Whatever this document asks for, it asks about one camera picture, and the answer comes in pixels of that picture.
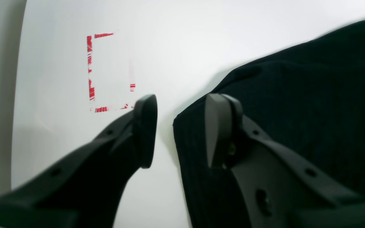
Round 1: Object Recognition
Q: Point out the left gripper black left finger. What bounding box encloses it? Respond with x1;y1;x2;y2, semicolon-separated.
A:
0;95;157;228

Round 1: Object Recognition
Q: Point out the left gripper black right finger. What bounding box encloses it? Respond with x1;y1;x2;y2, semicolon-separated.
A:
205;94;365;228

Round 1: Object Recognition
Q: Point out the black t-shirt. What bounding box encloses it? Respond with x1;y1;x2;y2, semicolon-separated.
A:
173;20;365;228

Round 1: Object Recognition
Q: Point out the red tape marking rectangle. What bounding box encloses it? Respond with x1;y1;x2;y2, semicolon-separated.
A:
86;32;136;113

